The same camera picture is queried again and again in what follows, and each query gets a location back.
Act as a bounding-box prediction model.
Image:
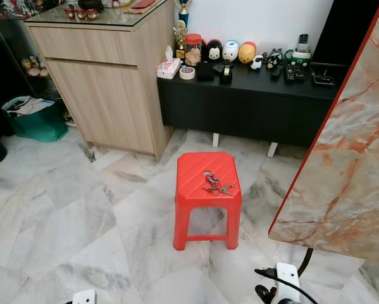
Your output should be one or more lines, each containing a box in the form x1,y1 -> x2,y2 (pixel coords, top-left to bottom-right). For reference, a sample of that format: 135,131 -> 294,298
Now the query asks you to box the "key bunch with purple carabiner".
202,171 -> 236,196

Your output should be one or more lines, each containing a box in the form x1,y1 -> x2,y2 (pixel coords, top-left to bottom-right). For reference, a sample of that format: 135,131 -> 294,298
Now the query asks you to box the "black curved bar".
295,247 -> 314,277

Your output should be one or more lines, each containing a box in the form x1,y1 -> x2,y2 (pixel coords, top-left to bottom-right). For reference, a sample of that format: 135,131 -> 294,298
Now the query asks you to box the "red plastic stool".
173,151 -> 242,251

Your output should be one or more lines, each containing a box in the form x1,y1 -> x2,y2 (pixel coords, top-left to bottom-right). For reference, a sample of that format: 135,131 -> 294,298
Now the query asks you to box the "marble pattern panel red edge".
268,0 -> 379,263

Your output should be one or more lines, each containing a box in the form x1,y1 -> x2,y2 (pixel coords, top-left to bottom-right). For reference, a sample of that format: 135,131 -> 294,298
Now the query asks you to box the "black low cabinet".
158,60 -> 342,159

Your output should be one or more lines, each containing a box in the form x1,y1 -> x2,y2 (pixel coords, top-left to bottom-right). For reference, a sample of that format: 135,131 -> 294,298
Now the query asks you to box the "black tape dispenser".
219,62 -> 233,84

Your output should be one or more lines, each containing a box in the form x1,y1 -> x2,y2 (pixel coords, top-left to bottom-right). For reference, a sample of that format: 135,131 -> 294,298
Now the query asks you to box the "black desk tray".
311,62 -> 339,87

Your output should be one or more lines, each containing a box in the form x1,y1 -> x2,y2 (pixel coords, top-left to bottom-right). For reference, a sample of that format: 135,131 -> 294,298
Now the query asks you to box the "black pouch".
196,61 -> 216,82

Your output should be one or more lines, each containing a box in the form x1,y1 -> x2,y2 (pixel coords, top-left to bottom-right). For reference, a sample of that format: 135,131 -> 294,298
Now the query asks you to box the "small black figure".
266,49 -> 283,69

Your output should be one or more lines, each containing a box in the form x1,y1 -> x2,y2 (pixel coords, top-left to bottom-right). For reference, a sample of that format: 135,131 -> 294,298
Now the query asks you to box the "white tape roll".
179,65 -> 196,81

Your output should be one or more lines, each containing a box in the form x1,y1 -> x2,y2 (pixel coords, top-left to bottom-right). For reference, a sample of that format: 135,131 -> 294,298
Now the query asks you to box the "yellow orange plush toy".
238,42 -> 258,64

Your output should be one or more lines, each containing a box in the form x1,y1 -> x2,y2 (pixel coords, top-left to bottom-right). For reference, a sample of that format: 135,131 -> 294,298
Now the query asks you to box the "white pink tissue box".
156,46 -> 182,80

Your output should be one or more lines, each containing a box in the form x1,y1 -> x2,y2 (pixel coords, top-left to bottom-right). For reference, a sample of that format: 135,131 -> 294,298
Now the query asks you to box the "white blue plush toy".
222,41 -> 240,62

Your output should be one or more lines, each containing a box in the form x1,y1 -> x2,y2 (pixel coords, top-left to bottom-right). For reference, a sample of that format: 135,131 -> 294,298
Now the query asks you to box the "black mouse plush toy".
204,39 -> 223,63

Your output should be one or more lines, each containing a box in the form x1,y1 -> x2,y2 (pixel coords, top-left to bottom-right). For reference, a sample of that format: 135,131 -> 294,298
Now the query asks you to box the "red lid glass jar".
184,34 -> 203,67

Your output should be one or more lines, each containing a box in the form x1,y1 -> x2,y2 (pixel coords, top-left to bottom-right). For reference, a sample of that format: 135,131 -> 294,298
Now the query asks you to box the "light wood cabinet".
25,0 -> 177,160

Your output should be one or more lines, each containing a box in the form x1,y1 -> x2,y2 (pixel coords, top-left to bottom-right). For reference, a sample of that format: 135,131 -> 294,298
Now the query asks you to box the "small gold trophy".
173,20 -> 189,59

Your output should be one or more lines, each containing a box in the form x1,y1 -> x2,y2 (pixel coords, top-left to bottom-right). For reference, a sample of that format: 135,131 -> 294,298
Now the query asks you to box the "green bag with papers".
3,95 -> 70,143

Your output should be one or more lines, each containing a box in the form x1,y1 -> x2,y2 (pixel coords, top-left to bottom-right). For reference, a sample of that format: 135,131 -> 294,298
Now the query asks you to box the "black television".
313,0 -> 379,67

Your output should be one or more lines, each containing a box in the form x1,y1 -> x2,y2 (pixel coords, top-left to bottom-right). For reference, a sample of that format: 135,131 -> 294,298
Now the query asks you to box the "blue gold trophy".
177,0 -> 193,26

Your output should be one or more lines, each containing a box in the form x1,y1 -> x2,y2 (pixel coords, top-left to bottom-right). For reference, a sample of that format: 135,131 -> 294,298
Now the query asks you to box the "flat red box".
126,0 -> 157,13

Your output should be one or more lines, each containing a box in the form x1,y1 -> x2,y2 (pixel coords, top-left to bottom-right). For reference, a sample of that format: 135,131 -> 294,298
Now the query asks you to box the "dark glass display cabinet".
0,0 -> 70,127

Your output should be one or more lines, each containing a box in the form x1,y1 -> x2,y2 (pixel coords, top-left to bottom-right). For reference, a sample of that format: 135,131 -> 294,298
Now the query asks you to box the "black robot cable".
254,268 -> 320,304

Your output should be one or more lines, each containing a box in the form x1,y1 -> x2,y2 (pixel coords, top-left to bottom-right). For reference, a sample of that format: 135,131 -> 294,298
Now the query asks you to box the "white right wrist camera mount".
275,262 -> 302,304

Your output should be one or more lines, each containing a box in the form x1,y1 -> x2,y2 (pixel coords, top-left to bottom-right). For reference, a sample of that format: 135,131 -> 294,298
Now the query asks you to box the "cordless phone in cradle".
294,34 -> 312,59

